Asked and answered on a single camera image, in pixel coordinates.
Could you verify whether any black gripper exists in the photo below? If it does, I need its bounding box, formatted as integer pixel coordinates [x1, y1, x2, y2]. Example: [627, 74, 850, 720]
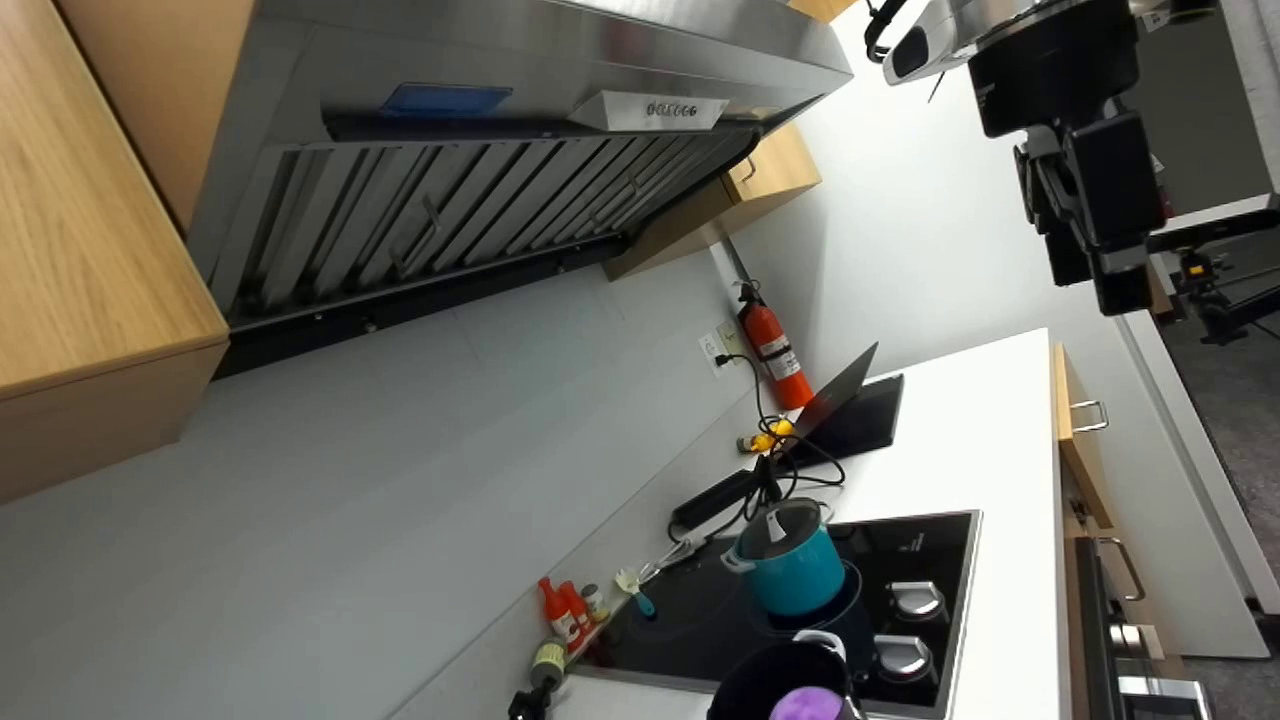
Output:
[968, 21, 1168, 320]

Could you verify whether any stainless steel range hood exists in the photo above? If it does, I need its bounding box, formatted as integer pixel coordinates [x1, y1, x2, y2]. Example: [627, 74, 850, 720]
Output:
[183, 0, 858, 383]

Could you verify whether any silver drawer handle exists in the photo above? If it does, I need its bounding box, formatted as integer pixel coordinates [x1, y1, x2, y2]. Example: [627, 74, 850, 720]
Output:
[1063, 392, 1112, 441]

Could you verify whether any black tripod stand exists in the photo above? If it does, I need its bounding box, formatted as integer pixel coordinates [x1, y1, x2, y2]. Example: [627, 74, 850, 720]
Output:
[1145, 197, 1280, 350]

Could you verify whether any teal blue pot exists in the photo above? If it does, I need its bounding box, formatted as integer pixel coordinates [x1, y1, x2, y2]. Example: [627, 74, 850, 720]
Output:
[718, 520, 854, 624]

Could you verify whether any red fire extinguisher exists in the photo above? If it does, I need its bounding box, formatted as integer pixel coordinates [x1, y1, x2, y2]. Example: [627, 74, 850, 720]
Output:
[727, 277, 820, 417]

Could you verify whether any dark bottle yellow label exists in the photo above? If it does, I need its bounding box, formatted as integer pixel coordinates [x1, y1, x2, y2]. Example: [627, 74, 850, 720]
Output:
[505, 637, 571, 720]

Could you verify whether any white wall outlet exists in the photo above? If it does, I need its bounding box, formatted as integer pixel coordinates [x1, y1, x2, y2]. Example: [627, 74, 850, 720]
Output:
[701, 327, 743, 372]

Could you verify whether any black laptop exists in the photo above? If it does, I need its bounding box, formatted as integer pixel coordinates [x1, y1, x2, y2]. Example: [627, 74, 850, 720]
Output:
[777, 339, 909, 471]

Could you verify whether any red bottle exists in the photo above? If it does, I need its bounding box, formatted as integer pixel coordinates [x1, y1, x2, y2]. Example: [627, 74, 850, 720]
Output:
[535, 572, 606, 656]

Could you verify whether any large wooden wall cabinet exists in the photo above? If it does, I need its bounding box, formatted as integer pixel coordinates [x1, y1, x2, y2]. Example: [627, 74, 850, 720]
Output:
[0, 0, 232, 509]

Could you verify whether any purple object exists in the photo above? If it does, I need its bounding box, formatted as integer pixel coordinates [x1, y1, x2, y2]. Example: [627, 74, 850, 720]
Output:
[767, 685, 858, 720]

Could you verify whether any black glass cooktop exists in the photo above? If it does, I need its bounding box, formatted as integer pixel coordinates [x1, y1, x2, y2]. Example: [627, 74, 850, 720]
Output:
[583, 509, 984, 720]

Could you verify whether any yellow plug object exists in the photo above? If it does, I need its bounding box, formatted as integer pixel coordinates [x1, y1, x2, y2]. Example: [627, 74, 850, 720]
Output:
[742, 418, 792, 459]

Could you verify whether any blue handled utensil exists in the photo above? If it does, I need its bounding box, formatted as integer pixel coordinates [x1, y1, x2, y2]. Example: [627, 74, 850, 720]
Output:
[612, 566, 664, 624]

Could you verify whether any black power strip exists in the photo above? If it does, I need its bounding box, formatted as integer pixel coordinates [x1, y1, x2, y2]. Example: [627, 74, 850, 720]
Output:
[669, 466, 767, 536]

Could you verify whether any silver cooktop knob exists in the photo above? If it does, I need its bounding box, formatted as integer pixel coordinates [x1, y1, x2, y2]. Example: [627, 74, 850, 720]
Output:
[883, 577, 953, 633]
[874, 633, 938, 691]

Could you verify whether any silver oven handle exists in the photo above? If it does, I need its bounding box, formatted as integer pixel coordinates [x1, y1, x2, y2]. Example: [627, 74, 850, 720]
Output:
[1073, 523, 1147, 612]

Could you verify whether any black power cable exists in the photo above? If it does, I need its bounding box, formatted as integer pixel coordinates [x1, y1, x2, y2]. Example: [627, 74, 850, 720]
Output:
[743, 437, 854, 536]

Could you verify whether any black pot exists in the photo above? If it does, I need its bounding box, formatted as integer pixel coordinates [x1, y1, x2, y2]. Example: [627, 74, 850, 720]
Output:
[706, 627, 874, 720]

